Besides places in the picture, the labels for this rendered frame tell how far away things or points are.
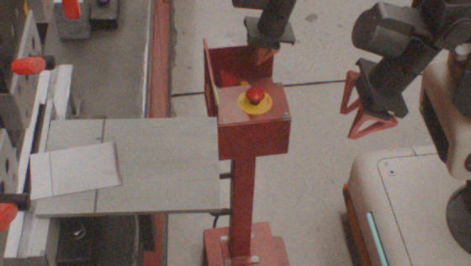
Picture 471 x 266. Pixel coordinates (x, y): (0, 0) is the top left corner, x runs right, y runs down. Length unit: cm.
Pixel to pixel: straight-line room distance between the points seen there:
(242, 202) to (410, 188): 50
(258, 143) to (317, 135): 98
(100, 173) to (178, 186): 12
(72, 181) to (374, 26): 49
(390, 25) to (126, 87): 57
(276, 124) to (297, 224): 82
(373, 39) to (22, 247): 57
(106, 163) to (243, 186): 69
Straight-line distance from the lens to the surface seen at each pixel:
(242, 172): 165
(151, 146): 107
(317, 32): 282
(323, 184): 230
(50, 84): 124
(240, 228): 185
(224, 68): 156
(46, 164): 108
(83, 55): 142
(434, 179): 203
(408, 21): 98
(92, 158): 107
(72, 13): 105
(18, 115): 85
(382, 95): 106
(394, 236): 189
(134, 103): 131
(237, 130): 142
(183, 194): 101
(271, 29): 141
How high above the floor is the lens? 182
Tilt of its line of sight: 49 degrees down
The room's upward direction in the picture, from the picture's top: 2 degrees clockwise
